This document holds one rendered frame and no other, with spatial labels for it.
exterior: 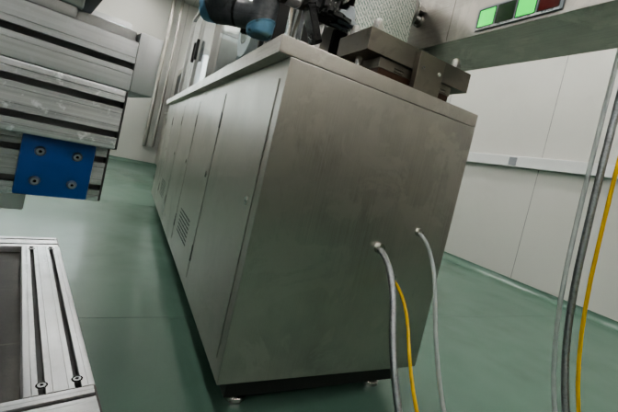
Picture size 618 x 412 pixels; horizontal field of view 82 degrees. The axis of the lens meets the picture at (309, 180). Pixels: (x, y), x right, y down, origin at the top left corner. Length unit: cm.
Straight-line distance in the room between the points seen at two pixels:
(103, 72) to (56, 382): 47
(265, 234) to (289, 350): 31
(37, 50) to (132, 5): 623
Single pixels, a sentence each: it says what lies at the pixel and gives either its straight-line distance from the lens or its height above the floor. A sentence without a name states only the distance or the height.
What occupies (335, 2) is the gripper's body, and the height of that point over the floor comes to 113.
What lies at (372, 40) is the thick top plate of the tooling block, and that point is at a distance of 102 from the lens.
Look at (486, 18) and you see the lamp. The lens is 127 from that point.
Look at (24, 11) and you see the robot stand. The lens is 60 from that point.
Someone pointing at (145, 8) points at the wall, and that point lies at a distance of 681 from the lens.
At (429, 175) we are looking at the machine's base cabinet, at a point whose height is 69.
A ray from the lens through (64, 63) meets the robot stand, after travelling 60.
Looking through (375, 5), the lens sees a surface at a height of 119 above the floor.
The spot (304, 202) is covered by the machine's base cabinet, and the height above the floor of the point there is 55.
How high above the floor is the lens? 64
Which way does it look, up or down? 2 degrees down
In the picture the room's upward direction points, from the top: 13 degrees clockwise
